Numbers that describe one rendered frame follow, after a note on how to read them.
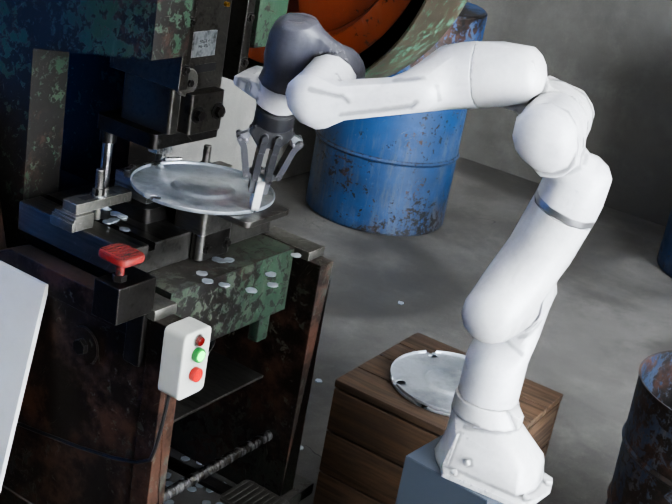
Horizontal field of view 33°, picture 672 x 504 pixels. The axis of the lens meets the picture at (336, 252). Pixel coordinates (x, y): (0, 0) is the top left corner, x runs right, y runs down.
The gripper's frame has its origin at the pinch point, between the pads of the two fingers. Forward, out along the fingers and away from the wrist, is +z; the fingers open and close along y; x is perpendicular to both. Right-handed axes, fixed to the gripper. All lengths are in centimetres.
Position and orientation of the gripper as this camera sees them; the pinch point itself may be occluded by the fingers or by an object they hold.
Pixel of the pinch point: (257, 191)
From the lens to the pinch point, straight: 218.9
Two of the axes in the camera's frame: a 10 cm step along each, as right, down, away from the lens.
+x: -1.5, -6.7, 7.3
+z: -2.3, 7.4, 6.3
